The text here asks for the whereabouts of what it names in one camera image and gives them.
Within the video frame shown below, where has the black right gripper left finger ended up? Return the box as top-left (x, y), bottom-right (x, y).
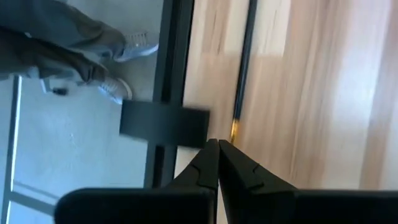
top-left (54, 138), bottom-right (220, 224)

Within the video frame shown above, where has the person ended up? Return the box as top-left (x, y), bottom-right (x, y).
top-left (0, 0), bottom-right (160, 106)

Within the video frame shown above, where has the black paintbrush gold ferrule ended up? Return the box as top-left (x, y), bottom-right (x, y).
top-left (229, 0), bottom-right (259, 144)

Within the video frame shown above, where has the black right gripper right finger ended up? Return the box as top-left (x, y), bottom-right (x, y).
top-left (218, 139), bottom-right (398, 224)

